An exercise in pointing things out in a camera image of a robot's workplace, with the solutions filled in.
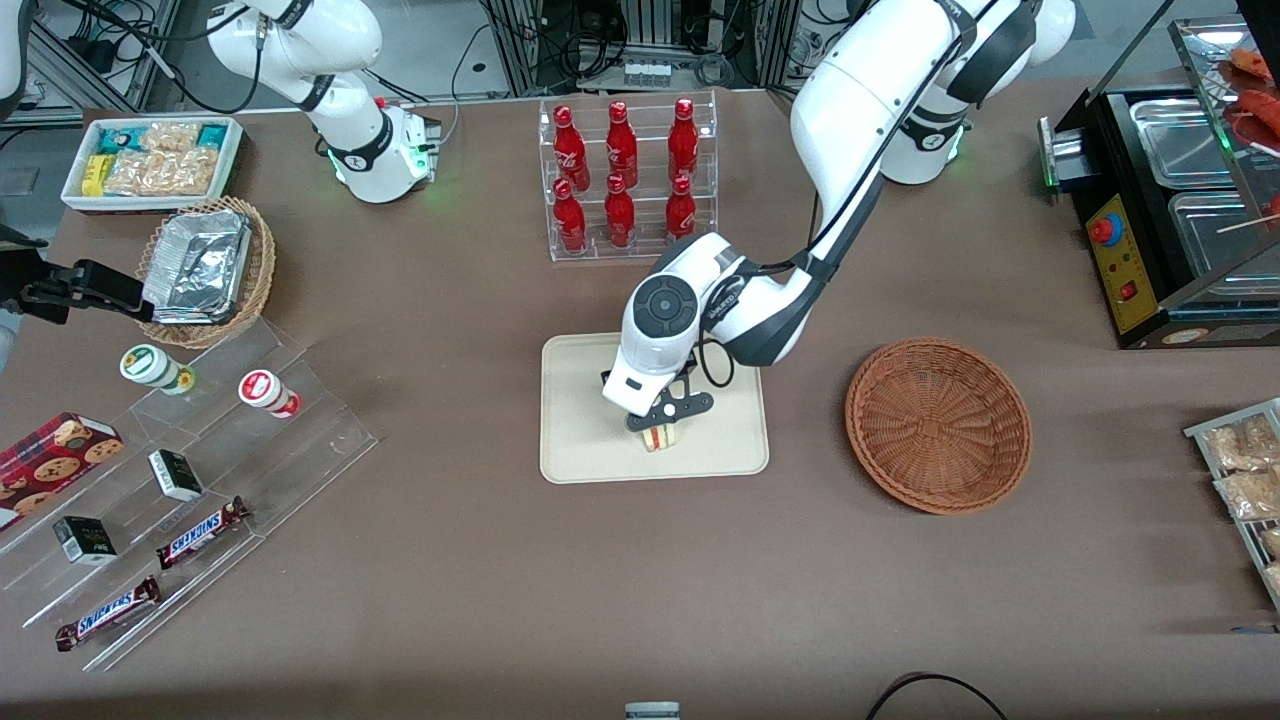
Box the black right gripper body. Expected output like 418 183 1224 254
0 250 77 324

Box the cream plastic tray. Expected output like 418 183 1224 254
540 326 771 486

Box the light brown wicker basket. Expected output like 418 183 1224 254
134 196 277 350

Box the dark brown wicker basket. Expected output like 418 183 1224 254
845 338 1033 516

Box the green lid white cup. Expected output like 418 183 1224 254
119 343 197 397

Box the silver foil container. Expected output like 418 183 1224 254
141 209 253 325

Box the white rectangular snack bin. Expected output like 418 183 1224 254
60 116 245 215

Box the large clear cracker bag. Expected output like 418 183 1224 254
104 148 219 198

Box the small clear cracker bag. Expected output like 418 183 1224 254
140 121 203 153

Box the red cola bottle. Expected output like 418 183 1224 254
605 101 640 190
552 178 590 254
603 173 637 250
553 104 592 192
664 175 698 243
667 97 700 182

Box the red cookie box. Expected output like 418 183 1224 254
0 411 125 532

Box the red lid white cup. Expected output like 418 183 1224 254
237 369 302 420

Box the small black box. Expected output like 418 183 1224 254
147 448 205 503
52 515 119 567

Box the clear acrylic stepped display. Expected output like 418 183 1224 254
0 317 379 674

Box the brown snickers bar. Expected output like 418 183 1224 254
155 496 251 571
54 575 162 653

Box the clear acrylic bottle rack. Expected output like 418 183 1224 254
538 89 720 264

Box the black hot dog warmer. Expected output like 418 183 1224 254
1037 14 1280 352

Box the steel food pan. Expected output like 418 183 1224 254
1130 97 1239 192
1167 189 1280 302

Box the red sausage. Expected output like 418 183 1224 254
1234 89 1280 153
1228 47 1280 85

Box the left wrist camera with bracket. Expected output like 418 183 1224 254
626 391 716 434

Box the aluminium profile frame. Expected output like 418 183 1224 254
22 0 183 113

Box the aluminium frame rack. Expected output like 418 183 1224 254
478 0 803 97

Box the black looped cable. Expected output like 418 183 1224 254
864 671 1012 720

